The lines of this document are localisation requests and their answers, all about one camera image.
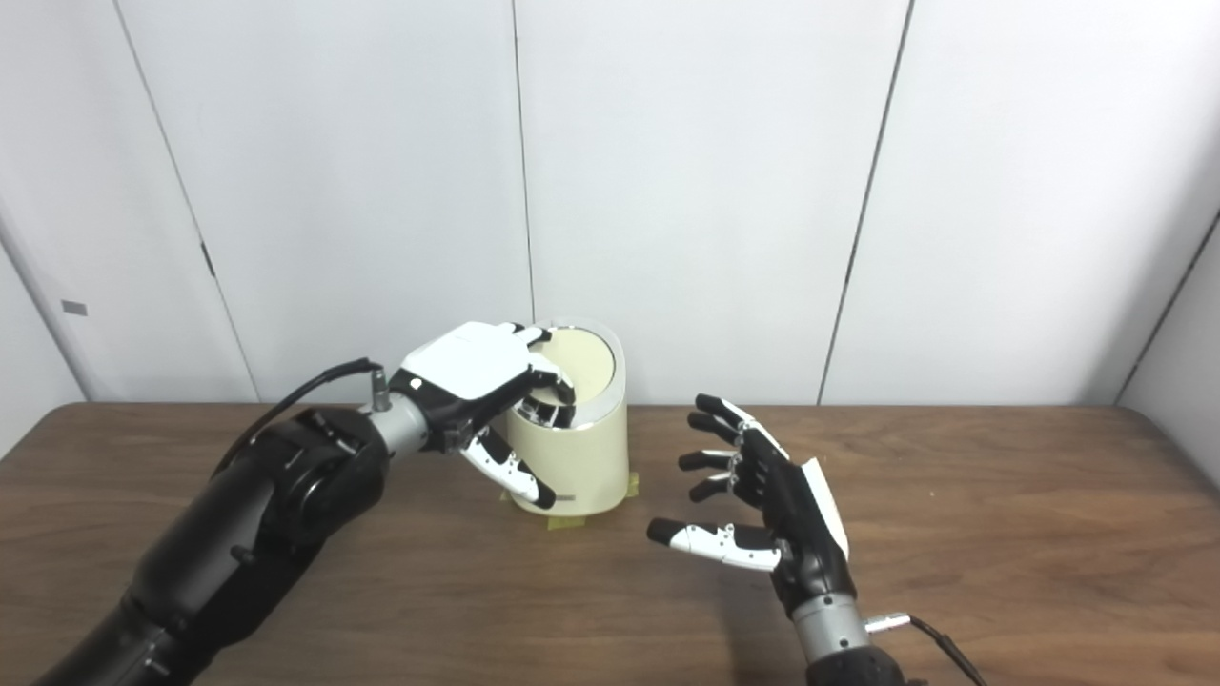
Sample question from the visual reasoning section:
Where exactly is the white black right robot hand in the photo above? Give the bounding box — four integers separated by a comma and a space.
647, 393, 856, 615

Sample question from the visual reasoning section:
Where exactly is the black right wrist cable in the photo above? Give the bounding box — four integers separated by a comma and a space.
865, 615, 987, 686

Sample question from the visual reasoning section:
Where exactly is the cream round bin lid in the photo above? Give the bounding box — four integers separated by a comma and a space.
532, 327, 616, 406

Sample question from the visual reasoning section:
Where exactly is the cream-colored cylindrical bin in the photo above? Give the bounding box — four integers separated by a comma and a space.
505, 319, 630, 517

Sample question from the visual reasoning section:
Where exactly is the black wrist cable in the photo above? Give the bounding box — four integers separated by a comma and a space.
865, 615, 987, 686
214, 357, 394, 477

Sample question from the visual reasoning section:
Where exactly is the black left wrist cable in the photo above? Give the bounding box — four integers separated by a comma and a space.
214, 357, 394, 477

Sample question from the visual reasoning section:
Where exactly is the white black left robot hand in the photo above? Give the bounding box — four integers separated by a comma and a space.
389, 322, 578, 511

